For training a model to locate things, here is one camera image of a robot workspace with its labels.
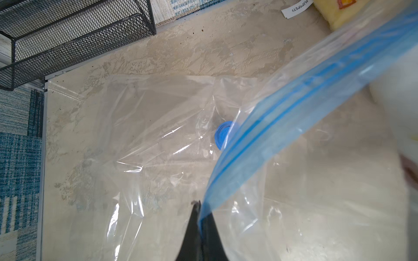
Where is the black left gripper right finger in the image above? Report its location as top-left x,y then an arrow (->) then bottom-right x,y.
201,213 -> 228,261

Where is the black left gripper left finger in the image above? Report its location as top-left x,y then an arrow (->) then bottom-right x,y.
176,201 -> 202,261

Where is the clear vacuum bag blue zipper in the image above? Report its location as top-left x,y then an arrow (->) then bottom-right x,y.
42,1 -> 408,261

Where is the yellow cartoon print blanket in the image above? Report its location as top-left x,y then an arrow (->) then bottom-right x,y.
313,0 -> 370,31

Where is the white bear print blanket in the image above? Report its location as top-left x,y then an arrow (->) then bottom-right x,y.
370,46 -> 418,190

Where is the black wire shelf rack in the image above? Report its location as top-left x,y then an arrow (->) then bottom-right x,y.
1,1 -> 156,91

